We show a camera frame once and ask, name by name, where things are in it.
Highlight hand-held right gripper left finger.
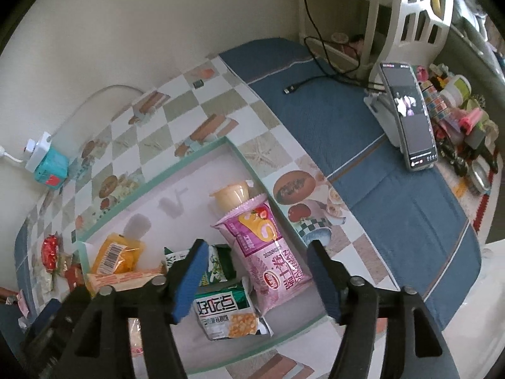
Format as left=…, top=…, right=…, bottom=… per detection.
left=59, top=238, right=210, bottom=379

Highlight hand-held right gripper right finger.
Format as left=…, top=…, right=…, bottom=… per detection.
left=306, top=239, right=460, bottom=379

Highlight small green white packet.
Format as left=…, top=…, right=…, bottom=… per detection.
left=163, top=244, right=237, bottom=287

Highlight green white biscuit packet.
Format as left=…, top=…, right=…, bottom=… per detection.
left=193, top=280, right=273, bottom=341

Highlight pink snack packet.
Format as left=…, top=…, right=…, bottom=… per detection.
left=210, top=193, right=314, bottom=316

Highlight white box with teal rim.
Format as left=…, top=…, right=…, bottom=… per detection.
left=75, top=136, right=330, bottom=376

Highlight white orange snack packet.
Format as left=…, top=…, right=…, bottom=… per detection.
left=86, top=264, right=168, bottom=297

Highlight orange clear barcode snack packet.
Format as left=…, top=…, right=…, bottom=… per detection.
left=90, top=232, right=146, bottom=275

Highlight small pink packet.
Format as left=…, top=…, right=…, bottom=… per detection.
left=16, top=290, right=30, bottom=318

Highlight red round snack packet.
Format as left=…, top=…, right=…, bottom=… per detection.
left=41, top=234, right=60, bottom=271

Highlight yellow jelly cup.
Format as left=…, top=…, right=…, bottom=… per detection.
left=209, top=179, right=255, bottom=212

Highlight blue tablecloth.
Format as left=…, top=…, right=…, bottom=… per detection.
left=219, top=37, right=484, bottom=330

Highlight teal cube box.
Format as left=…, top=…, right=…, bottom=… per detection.
left=33, top=147, right=71, bottom=188

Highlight red trimmed white cloth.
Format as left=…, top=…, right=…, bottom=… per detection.
left=436, top=158, right=498, bottom=233

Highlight white phone stand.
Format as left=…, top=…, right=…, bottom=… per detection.
left=363, top=87, right=407, bottom=151

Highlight smartphone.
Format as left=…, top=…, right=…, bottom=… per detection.
left=379, top=62, right=438, bottom=172

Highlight black figurines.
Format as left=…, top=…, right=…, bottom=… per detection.
left=440, top=142, right=468, bottom=174

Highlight white power adapter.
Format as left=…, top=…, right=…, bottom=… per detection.
left=23, top=131, right=54, bottom=172

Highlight checked printed tablecloth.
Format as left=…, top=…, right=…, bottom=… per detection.
left=14, top=57, right=399, bottom=379

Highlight round metal tin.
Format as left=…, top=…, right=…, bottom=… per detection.
left=469, top=158, right=492, bottom=196

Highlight row of patterned tape rolls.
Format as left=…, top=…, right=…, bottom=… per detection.
left=420, top=79, right=450, bottom=127

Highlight pink plastic item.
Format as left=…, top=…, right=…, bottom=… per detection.
left=454, top=108, right=484, bottom=131

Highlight white green jar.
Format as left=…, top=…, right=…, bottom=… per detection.
left=440, top=74, right=472, bottom=107

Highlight white pole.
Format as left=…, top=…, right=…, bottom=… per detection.
left=361, top=0, right=385, bottom=83

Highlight white lattice plastic chair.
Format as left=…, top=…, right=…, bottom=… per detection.
left=379, top=0, right=454, bottom=68

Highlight white power cord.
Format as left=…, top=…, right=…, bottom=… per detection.
left=0, top=144, right=26, bottom=165

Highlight black cable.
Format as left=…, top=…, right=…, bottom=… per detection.
left=283, top=0, right=385, bottom=96

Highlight white cable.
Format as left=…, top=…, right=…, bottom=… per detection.
left=53, top=84, right=145, bottom=143

